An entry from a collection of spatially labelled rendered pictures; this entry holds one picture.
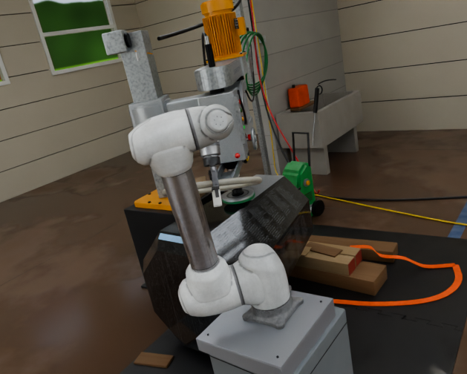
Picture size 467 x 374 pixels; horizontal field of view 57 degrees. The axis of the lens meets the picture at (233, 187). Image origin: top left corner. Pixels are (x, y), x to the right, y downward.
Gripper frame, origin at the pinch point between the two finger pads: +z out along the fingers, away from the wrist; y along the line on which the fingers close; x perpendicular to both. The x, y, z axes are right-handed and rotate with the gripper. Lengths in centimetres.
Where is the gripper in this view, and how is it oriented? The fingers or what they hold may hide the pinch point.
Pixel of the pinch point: (217, 202)
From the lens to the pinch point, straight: 186.0
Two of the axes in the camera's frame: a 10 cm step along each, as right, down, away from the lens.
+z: 1.4, 9.9, -0.5
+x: -9.9, 1.3, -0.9
